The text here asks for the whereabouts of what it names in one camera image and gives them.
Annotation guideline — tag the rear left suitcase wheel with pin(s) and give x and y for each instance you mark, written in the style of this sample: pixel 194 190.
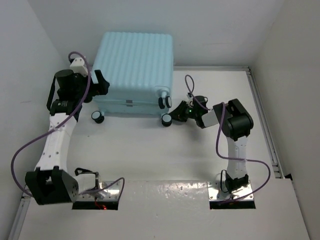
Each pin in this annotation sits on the rear left suitcase wheel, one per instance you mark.
pixel 166 120

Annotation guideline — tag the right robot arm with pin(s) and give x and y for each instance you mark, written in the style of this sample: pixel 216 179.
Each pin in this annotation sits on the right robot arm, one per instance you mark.
pixel 235 123

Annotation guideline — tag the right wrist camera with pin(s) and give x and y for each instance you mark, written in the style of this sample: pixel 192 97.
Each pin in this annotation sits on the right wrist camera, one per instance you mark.
pixel 189 99

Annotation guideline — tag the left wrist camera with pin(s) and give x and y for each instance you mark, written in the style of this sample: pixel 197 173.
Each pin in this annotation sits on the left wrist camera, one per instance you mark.
pixel 79 66

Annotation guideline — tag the metal base plate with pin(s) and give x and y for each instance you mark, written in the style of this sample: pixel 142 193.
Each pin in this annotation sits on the metal base plate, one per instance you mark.
pixel 215 194
pixel 110 193

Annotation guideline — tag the suitcase wheel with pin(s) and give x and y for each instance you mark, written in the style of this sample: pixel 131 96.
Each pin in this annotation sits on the suitcase wheel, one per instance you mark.
pixel 97 117
pixel 166 120

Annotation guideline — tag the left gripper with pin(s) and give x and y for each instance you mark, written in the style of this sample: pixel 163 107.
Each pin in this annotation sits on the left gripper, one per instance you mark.
pixel 100 88

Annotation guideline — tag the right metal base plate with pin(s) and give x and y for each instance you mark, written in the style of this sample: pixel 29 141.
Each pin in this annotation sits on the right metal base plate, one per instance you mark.
pixel 215 194

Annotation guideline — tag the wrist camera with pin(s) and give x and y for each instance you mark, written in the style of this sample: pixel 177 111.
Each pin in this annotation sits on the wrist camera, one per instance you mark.
pixel 189 99
pixel 79 66

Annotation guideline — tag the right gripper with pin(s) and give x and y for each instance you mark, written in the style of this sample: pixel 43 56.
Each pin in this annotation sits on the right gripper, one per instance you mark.
pixel 178 114

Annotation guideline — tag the light blue suitcase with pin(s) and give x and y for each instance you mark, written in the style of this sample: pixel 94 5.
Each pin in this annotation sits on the light blue suitcase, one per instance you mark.
pixel 139 68

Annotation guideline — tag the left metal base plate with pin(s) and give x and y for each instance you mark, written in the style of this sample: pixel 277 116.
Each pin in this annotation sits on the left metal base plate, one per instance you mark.
pixel 110 193

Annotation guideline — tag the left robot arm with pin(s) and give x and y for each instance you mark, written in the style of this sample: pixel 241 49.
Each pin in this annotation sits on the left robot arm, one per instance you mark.
pixel 50 182

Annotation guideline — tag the lid upper wheel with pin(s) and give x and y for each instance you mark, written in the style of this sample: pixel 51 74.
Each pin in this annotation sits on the lid upper wheel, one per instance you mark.
pixel 165 102

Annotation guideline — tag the front left suitcase wheel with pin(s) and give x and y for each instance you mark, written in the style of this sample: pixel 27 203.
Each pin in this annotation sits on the front left suitcase wheel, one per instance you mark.
pixel 97 117

